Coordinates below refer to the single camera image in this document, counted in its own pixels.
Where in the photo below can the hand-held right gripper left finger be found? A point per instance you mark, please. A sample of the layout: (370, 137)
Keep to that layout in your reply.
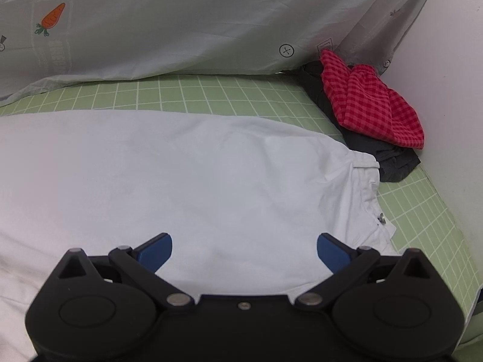
(158, 249)

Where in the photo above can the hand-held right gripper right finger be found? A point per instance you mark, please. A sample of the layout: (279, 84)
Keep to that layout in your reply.
(330, 250)

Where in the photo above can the white garment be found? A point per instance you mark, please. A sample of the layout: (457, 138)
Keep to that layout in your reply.
(196, 181)

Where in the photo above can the dark grey garment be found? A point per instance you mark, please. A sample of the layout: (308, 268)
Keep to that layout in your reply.
(392, 156)

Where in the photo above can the red checkered garment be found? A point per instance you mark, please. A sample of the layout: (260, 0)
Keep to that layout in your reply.
(368, 100)

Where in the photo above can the carrot print grey quilt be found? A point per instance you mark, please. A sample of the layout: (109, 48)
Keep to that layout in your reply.
(181, 19)

